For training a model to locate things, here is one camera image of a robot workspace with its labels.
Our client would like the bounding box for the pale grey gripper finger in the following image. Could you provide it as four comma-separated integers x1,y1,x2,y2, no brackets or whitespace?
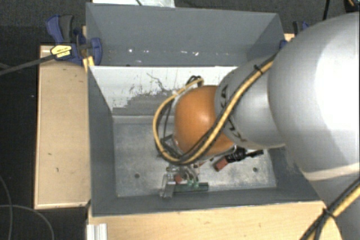
159,172,176,200

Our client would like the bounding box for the dark green flat block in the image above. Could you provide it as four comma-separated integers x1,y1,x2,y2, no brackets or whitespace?
172,182,210,193

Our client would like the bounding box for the red-brown flat block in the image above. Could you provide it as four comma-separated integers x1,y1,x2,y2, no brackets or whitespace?
213,155,229,172

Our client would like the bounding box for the pale wood flat board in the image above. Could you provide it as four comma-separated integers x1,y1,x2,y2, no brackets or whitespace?
33,44,92,210

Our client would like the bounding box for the grey metal bin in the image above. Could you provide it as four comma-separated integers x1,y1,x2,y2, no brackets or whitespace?
84,2,323,218

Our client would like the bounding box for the black cylinder on white bracket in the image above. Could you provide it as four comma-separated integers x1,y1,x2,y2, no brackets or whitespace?
224,147,265,164

